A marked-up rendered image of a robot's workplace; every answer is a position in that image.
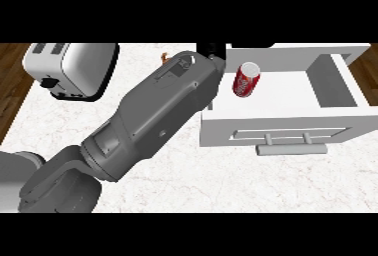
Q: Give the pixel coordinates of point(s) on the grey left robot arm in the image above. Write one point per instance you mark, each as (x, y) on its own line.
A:
(148, 113)

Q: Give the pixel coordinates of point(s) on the red soda can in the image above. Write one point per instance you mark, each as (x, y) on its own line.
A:
(246, 81)

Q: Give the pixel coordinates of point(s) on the white and silver toaster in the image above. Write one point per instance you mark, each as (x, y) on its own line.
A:
(79, 68)

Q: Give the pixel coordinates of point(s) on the small orange object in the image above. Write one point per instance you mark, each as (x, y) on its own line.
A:
(164, 58)

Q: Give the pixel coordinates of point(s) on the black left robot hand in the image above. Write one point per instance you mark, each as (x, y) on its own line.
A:
(213, 50)

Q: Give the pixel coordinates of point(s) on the white open drawer box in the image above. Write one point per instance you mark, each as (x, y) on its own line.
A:
(285, 90)

